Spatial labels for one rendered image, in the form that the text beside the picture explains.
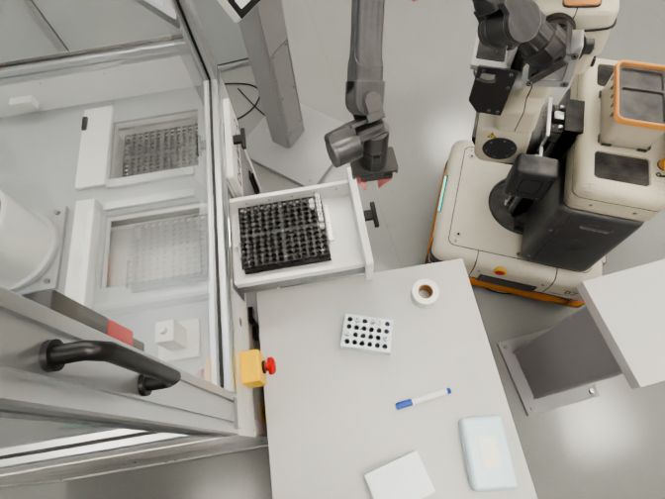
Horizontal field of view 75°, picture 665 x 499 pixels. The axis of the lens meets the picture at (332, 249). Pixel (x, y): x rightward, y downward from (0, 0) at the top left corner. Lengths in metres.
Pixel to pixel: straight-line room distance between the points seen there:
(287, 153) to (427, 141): 0.76
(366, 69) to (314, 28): 2.23
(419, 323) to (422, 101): 1.69
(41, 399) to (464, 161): 1.84
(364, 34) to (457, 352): 0.76
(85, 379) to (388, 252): 1.73
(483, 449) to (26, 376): 0.91
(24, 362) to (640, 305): 1.29
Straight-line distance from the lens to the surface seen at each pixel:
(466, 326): 1.18
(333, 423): 1.11
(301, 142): 2.38
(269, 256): 1.09
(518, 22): 1.01
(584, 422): 2.07
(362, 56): 0.87
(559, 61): 1.07
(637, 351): 1.32
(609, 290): 1.34
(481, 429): 1.10
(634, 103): 1.52
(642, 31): 3.41
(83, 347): 0.40
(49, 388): 0.42
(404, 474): 1.06
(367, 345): 1.13
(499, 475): 1.11
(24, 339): 0.40
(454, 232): 1.83
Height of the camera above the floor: 1.87
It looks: 65 degrees down
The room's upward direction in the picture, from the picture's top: 8 degrees counter-clockwise
